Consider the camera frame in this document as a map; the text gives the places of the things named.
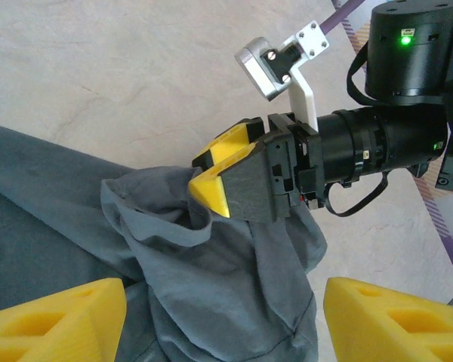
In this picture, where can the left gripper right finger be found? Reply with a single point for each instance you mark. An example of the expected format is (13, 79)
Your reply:
(392, 324)

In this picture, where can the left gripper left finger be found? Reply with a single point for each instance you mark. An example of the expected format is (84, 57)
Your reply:
(60, 324)

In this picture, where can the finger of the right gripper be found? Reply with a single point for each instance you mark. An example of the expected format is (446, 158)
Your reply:
(249, 184)
(226, 145)

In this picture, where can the grey t-shirt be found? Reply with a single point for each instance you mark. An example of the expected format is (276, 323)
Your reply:
(173, 271)

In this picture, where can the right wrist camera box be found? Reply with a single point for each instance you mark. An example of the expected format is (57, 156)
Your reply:
(260, 75)

